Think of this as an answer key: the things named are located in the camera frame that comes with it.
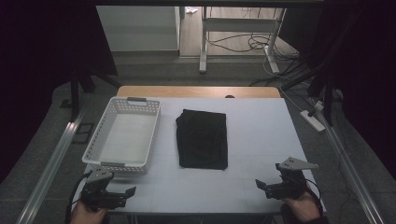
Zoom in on white power strip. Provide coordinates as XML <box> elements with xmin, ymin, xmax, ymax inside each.
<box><xmin>299</xmin><ymin>109</ymin><xmax>327</xmax><ymax>133</ymax></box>

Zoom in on person's left hand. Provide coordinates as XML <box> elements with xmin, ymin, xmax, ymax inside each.
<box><xmin>70</xmin><ymin>200</ymin><xmax>108</xmax><ymax>224</ymax></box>

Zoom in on black floor cables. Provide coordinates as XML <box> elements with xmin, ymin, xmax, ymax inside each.
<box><xmin>206</xmin><ymin>32</ymin><xmax>301</xmax><ymax>63</ymax></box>

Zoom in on white metal desk frame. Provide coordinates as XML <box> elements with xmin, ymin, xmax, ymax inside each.
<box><xmin>199</xmin><ymin>7</ymin><xmax>288</xmax><ymax>75</ymax></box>

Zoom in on black curtain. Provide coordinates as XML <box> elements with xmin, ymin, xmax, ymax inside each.
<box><xmin>278</xmin><ymin>0</ymin><xmax>396</xmax><ymax>181</ymax></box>
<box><xmin>0</xmin><ymin>0</ymin><xmax>119</xmax><ymax>185</ymax></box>

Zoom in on white cabinet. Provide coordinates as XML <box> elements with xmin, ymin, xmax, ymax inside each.
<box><xmin>95</xmin><ymin>6</ymin><xmax>182</xmax><ymax>52</ymax></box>

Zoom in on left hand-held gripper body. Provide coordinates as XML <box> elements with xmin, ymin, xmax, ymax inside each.
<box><xmin>80</xmin><ymin>167</ymin><xmax>128</xmax><ymax>211</ymax></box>

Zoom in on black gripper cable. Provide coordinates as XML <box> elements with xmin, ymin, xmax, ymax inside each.
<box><xmin>305</xmin><ymin>178</ymin><xmax>325</xmax><ymax>217</ymax></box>
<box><xmin>64</xmin><ymin>171</ymin><xmax>93</xmax><ymax>224</ymax></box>

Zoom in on aluminium rail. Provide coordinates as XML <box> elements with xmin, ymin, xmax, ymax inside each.
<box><xmin>15</xmin><ymin>108</ymin><xmax>89</xmax><ymax>224</ymax></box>
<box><xmin>309</xmin><ymin>98</ymin><xmax>387</xmax><ymax>224</ymax></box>

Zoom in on person's right hand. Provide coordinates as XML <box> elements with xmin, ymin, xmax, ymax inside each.
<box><xmin>283</xmin><ymin>190</ymin><xmax>321</xmax><ymax>222</ymax></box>

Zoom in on black floor plate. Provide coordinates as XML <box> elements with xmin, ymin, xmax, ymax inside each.
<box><xmin>71</xmin><ymin>122</ymin><xmax>95</xmax><ymax>146</ymax></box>

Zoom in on wooden table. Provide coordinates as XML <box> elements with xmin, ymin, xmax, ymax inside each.
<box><xmin>116</xmin><ymin>85</ymin><xmax>282</xmax><ymax>100</ymax></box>

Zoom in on black cloth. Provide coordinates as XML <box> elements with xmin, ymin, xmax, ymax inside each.
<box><xmin>175</xmin><ymin>108</ymin><xmax>229</xmax><ymax>171</ymax></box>

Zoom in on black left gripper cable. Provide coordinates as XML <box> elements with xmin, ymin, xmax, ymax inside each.
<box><xmin>64</xmin><ymin>171</ymin><xmax>93</xmax><ymax>224</ymax></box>

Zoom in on white table cover board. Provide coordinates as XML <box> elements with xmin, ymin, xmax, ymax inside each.
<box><xmin>72</xmin><ymin>96</ymin><xmax>327</xmax><ymax>217</ymax></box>

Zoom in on white perforated plastic basket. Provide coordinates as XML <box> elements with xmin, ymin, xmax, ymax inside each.
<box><xmin>81</xmin><ymin>96</ymin><xmax>162</xmax><ymax>175</ymax></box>

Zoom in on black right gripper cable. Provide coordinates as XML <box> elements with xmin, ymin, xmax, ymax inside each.
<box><xmin>305</xmin><ymin>178</ymin><xmax>325</xmax><ymax>217</ymax></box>

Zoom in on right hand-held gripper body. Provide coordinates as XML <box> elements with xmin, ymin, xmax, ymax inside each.
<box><xmin>264</xmin><ymin>156</ymin><xmax>319</xmax><ymax>201</ymax></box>

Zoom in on black metal stand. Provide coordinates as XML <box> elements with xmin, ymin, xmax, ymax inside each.
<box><xmin>68</xmin><ymin>63</ymin><xmax>123</xmax><ymax>123</ymax></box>
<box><xmin>279</xmin><ymin>59</ymin><xmax>344</xmax><ymax>127</ymax></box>

